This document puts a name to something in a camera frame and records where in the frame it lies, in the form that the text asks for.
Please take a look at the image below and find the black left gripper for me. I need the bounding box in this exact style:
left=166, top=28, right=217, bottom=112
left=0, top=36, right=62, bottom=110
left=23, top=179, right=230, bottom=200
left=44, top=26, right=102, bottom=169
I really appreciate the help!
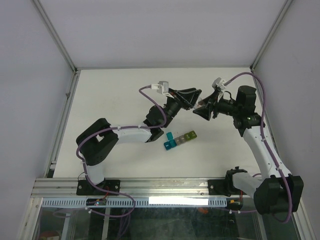
left=162, top=89, right=202, bottom=129

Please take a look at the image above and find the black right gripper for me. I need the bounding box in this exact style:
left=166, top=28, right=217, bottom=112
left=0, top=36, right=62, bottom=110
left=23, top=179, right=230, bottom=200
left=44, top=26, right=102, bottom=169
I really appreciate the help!
left=193, top=89, right=241, bottom=120

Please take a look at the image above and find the clear pill bottle with capsules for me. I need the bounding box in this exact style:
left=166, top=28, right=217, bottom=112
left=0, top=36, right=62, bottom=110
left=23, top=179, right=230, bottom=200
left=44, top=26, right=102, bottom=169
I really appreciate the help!
left=193, top=95, right=206, bottom=110

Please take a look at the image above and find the multicolour weekly pill organizer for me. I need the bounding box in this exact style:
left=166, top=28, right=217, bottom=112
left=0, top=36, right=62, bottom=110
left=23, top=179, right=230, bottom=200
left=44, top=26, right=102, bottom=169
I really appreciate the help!
left=163, top=130, right=198, bottom=151

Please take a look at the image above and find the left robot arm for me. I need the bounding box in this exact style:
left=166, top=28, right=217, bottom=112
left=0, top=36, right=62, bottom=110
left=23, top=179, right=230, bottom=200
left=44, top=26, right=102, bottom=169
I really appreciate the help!
left=76, top=84, right=202, bottom=195

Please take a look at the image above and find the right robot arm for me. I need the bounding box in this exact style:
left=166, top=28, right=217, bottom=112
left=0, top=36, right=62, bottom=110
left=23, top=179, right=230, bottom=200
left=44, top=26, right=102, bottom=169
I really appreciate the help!
left=193, top=85, right=304, bottom=215

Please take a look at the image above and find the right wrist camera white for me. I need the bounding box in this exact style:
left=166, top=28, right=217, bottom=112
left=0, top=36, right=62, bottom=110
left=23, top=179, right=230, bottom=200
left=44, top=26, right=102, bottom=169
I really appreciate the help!
left=212, top=77, right=226, bottom=92

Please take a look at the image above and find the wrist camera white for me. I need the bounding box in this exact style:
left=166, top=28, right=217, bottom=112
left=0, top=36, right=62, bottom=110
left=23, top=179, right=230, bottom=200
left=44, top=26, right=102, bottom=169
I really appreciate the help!
left=150, top=81, right=169, bottom=95
left=212, top=77, right=226, bottom=92

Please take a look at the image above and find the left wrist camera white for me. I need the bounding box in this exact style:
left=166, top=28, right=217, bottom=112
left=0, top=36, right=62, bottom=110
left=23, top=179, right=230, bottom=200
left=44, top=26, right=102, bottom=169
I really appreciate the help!
left=150, top=81, right=169, bottom=95

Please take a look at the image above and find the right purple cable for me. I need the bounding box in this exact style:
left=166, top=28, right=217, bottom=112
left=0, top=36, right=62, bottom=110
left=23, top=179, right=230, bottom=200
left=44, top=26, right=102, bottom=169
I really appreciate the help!
left=223, top=71, right=293, bottom=223

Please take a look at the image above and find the purple cable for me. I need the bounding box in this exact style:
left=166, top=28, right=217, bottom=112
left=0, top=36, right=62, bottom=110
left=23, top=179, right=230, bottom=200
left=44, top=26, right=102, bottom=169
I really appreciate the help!
left=223, top=71, right=293, bottom=223
left=76, top=84, right=167, bottom=216

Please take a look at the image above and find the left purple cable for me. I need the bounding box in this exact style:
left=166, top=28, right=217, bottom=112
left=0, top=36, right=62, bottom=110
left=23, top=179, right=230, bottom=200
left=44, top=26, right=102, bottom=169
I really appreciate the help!
left=76, top=84, right=167, bottom=216

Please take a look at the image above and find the right aluminium frame post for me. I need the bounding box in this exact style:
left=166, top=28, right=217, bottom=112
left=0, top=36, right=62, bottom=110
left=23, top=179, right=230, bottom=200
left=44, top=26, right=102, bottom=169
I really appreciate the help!
left=250, top=0, right=295, bottom=72

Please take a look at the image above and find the aluminium frame post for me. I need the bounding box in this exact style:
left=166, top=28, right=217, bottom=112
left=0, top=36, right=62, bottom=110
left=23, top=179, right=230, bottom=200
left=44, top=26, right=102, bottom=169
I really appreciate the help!
left=250, top=0, right=295, bottom=72
left=31, top=0, right=78, bottom=74

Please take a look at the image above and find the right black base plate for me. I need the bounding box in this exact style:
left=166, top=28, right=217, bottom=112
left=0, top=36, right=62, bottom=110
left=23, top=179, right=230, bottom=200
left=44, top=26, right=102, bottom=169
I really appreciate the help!
left=207, top=179, right=241, bottom=197

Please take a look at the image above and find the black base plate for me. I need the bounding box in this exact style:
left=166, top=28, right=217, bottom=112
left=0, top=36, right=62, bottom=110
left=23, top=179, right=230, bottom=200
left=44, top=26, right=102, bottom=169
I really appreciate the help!
left=76, top=177, right=121, bottom=196
left=207, top=179, right=241, bottom=197

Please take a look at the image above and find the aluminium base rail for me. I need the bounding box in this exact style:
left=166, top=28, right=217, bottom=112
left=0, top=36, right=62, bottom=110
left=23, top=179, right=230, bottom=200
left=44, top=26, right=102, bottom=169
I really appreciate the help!
left=31, top=177, right=224, bottom=198

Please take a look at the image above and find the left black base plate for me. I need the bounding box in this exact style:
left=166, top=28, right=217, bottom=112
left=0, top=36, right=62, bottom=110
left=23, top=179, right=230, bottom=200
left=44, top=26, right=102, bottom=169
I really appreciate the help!
left=76, top=177, right=121, bottom=196

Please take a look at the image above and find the left aluminium frame post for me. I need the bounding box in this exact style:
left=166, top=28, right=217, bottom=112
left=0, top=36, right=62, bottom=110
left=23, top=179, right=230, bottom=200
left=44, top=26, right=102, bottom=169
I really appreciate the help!
left=31, top=0, right=78, bottom=74

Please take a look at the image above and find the grey slotted cable duct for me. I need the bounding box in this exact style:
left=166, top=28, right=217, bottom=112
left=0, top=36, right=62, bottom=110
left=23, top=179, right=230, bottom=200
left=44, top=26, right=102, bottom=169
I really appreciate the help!
left=42, top=196, right=227, bottom=209

